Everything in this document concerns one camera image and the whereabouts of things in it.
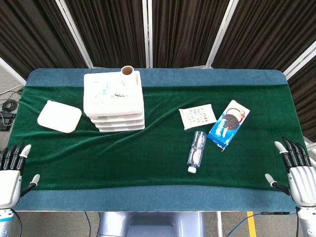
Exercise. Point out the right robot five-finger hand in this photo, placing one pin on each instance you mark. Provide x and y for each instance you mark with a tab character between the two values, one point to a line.
303	185

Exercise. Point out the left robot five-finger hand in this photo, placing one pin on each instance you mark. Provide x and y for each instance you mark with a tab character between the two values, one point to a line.
10	187

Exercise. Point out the clear plastic drawer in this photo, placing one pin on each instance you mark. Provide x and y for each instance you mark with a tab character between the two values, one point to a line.
121	128
116	117
118	123

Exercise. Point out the white plastic drawer cabinet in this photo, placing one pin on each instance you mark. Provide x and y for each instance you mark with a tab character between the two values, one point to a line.
113	101

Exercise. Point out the black flat device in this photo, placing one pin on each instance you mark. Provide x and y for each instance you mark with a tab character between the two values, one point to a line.
275	212

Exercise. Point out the black power adapter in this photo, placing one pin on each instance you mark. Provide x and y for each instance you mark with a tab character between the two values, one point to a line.
6	121

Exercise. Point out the dark folding screen panel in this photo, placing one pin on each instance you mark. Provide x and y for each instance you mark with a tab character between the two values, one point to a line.
182	29
32	32
108	29
266	32
306	98

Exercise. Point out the white square plastic lid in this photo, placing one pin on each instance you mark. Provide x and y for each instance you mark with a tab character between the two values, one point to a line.
59	116

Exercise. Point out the white table leg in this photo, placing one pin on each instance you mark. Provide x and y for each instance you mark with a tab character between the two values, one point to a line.
219	224

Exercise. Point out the blue Oreo cookie box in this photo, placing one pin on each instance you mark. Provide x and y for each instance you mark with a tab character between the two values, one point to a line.
228	124

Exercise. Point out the clear plastic water bottle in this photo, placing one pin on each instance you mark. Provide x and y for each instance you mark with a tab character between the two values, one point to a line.
197	150

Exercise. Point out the white patterned tissue pack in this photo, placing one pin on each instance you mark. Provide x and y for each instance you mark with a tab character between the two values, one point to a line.
197	116

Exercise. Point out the blue table cover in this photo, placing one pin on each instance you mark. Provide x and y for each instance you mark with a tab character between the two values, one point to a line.
148	200

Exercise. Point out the green velvet cloth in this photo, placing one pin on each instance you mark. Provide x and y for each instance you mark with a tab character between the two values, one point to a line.
148	158

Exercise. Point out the paper roll with cardboard core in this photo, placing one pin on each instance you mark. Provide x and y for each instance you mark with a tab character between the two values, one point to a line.
127	74

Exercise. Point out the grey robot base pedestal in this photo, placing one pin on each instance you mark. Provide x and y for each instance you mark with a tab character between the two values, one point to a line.
150	224

